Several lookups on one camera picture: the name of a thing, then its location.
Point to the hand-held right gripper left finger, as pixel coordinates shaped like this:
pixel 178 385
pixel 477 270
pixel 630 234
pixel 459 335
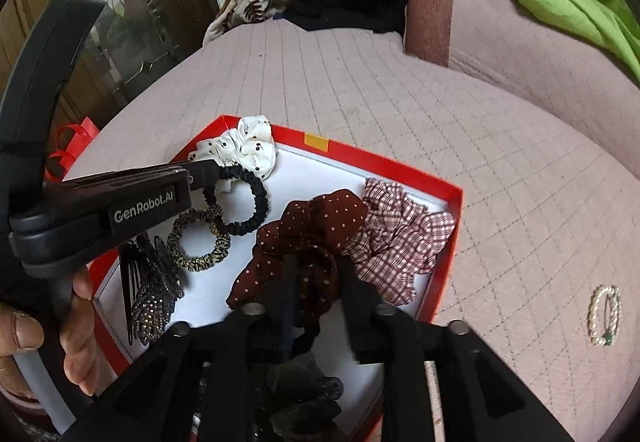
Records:
pixel 290 302

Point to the red ribbon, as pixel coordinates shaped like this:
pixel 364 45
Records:
pixel 75 137

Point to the dark grey satin scrunchie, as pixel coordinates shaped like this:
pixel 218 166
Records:
pixel 295 402

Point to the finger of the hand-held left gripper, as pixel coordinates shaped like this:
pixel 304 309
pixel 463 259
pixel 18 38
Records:
pixel 205 172

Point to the red gift box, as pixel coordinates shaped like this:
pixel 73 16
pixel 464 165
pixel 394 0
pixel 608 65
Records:
pixel 310 172

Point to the person's left hand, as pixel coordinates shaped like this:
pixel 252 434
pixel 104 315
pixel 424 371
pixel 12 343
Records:
pixel 80 347

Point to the dark red polka dot scrunchie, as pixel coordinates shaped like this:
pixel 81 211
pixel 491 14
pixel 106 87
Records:
pixel 325 217

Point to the white polka dot scrunchie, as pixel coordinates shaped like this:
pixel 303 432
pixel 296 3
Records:
pixel 250 152

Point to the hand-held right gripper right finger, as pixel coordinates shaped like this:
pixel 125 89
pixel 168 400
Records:
pixel 357 307

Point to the pink bolster cushion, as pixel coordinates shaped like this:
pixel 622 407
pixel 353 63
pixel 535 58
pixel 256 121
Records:
pixel 500 37

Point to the red plaid scrunchie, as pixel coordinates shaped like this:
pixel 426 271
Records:
pixel 400 242

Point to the rhinestone butterfly hair clip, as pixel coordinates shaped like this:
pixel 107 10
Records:
pixel 160 267

